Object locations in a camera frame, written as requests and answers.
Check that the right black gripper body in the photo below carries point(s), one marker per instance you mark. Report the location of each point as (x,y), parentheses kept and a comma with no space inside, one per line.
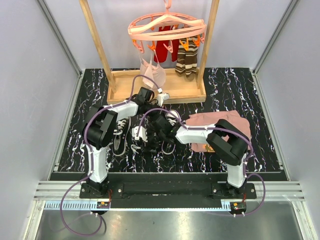
(154,138)

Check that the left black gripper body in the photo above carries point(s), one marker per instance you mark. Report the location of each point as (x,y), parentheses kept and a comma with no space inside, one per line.
(152,112)

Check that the black sneaker with white laces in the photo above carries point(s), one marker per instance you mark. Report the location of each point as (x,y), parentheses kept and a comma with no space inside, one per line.
(163,125)

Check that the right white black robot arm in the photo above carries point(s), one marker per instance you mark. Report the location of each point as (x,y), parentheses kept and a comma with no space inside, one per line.
(231,145)

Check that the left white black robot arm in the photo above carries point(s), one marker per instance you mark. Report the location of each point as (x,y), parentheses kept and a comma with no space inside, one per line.
(102,122)

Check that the pink bra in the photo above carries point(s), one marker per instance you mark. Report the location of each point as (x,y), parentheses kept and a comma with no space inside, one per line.
(154,72)

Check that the red sock pair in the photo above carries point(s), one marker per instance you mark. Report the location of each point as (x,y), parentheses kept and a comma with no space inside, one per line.
(162,52)

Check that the brown striped sock pair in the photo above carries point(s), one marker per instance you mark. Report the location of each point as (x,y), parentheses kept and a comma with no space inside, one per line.
(187,58)

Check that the pink mario t-shirt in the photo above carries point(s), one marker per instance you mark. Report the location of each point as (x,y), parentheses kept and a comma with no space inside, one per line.
(208,118)

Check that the left small connector box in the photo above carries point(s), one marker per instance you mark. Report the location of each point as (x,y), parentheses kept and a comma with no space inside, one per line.
(103,204)

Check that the small connector box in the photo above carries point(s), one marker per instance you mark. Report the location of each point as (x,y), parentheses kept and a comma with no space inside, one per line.
(238,207)
(103,204)

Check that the pink round clip hanger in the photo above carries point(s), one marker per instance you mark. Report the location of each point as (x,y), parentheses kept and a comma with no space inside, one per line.
(164,26)

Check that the right small connector box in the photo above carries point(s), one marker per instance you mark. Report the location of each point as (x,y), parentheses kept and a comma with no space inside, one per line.
(238,207)

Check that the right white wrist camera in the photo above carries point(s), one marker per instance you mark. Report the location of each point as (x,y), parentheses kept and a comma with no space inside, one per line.
(139,133)

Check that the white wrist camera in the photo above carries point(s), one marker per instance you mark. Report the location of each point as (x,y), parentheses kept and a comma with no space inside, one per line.
(162,97)
(139,133)

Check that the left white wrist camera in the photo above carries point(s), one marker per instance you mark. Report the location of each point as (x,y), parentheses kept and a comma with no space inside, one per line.
(162,97)

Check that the wooden drying rack frame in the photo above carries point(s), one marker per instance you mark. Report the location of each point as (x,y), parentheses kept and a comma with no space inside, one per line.
(181,90)

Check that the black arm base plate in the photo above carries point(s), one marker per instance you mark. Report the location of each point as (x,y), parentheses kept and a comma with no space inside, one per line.
(166,191)

